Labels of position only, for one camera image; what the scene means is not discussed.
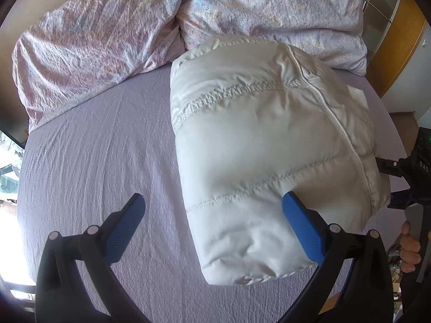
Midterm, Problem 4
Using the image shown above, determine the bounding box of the cream puffer jacket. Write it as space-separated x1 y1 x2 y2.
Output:
170 35 390 285

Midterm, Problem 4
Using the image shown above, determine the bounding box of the person's right hand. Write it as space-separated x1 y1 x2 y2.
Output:
399 222 421 273

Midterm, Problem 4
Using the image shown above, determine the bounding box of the window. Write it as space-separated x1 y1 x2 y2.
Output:
0 133 35 285

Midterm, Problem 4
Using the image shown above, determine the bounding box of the lavender bed sheet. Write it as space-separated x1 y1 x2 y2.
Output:
18 64 406 322

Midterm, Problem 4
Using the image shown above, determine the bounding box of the orange wooden wardrobe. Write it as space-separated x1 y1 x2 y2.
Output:
362 0 426 97

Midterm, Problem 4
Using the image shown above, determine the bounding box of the pink floral duvet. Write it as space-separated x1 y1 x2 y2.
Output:
176 0 367 76

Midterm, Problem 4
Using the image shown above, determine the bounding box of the pink floral pillow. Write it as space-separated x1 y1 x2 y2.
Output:
12 0 185 130

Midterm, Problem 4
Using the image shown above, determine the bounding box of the wooden bed frame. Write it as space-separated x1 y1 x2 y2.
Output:
318 292 344 316

